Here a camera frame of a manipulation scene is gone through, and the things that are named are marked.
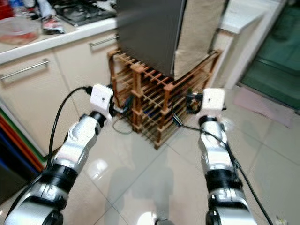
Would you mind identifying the white side counter unit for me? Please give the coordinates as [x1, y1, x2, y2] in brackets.
[218, 0, 286, 90]

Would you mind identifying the green flat board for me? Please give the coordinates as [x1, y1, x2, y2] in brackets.
[0, 109, 46, 165]

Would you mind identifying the dark green door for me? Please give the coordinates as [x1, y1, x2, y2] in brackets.
[239, 5, 300, 111]

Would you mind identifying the wooden slatted rack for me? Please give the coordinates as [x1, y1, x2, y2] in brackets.
[107, 47, 223, 150]

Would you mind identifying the blue flat board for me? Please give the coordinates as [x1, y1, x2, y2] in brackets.
[0, 136, 43, 181]

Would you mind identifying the steel bar cabinet handle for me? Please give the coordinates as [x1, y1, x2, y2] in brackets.
[89, 34, 119, 47]
[1, 58, 51, 80]

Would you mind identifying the orange flat board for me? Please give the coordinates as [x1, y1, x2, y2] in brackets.
[0, 115, 45, 172]

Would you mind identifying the black gas stove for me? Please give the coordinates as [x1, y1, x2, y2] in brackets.
[49, 0, 118, 26]

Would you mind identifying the dark grey fridge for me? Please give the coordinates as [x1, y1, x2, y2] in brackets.
[116, 0, 188, 78]

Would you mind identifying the clear container with red food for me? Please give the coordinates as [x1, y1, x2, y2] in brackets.
[0, 17, 39, 46]

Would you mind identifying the black glossy appliance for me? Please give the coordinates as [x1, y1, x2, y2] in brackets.
[0, 155, 29, 204]

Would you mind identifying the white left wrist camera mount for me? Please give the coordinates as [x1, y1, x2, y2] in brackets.
[90, 83, 114, 120]

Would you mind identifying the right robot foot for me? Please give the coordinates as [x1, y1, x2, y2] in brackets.
[154, 217, 175, 225]

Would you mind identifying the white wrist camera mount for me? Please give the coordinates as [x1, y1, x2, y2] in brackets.
[90, 83, 114, 120]
[197, 88, 226, 118]

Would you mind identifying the crumpled snack bag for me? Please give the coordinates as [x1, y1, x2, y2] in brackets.
[35, 0, 66, 35]

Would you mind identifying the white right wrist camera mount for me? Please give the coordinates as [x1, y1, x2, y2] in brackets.
[197, 88, 226, 118]

